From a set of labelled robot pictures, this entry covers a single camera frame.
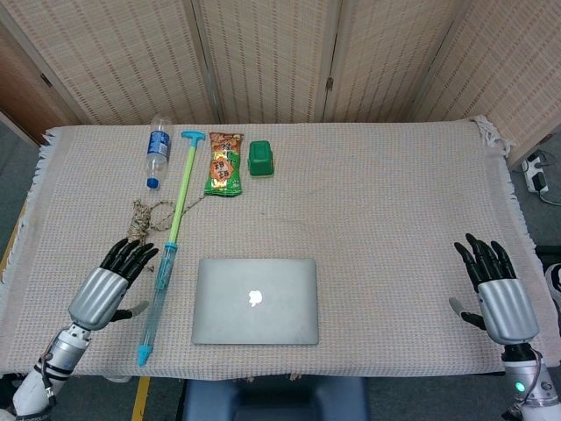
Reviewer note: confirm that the beige woven tablecloth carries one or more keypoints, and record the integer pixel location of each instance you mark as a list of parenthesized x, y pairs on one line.
[(350, 219)]

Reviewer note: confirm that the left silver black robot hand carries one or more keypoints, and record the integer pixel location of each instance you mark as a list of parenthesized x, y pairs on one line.
[(98, 294)]

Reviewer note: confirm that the green orange snack bag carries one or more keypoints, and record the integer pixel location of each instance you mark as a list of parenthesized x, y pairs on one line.
[(224, 164)]

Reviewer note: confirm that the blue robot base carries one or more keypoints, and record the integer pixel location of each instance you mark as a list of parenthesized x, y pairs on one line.
[(274, 399)]

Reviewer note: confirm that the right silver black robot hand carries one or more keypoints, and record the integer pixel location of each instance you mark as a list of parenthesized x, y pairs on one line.
[(506, 307)]

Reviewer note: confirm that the clear plastic water bottle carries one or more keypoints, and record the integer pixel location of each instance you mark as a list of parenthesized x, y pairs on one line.
[(158, 151)]

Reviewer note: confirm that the green plastic box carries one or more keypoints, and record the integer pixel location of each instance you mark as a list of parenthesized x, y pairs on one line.
[(261, 159)]

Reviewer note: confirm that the white power strip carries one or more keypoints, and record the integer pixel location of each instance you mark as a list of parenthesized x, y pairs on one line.
[(535, 173)]

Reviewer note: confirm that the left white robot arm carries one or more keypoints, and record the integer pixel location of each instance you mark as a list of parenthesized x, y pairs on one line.
[(44, 373)]

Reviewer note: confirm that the silver laptop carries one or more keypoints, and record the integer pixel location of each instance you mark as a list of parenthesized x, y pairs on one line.
[(255, 301)]

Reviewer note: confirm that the green blue water pump toy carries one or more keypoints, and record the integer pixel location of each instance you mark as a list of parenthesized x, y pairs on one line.
[(168, 250)]

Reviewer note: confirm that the woven folding screen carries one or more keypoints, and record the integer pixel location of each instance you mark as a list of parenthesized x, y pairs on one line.
[(280, 61)]

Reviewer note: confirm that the black white object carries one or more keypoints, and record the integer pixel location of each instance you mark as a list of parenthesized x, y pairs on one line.
[(554, 280)]

